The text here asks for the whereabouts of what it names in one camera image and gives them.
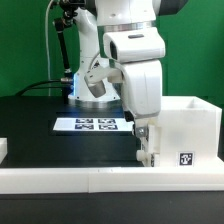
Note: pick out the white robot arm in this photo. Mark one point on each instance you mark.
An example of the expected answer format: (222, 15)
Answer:
(94, 18)

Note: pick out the printed marker sheet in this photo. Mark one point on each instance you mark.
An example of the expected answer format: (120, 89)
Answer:
(92, 124)

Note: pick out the white front drawer box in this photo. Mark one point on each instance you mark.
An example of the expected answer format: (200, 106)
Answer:
(147, 159)

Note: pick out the white drawer cabinet frame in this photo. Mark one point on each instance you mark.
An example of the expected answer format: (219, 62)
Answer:
(190, 129)

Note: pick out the white workspace border frame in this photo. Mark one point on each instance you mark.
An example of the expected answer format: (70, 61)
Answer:
(93, 180)

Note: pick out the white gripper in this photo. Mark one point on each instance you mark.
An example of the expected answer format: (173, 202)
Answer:
(136, 54)

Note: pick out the white drawer box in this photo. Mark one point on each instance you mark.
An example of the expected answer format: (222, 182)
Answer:
(147, 159)
(151, 143)

